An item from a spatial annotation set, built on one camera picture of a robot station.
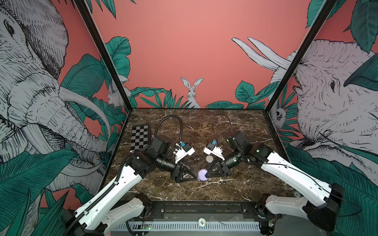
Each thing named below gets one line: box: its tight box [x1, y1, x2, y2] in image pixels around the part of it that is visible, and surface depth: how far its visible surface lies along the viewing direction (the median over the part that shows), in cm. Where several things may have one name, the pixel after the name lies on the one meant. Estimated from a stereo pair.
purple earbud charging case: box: [197, 168, 209, 181], surface depth 61 cm
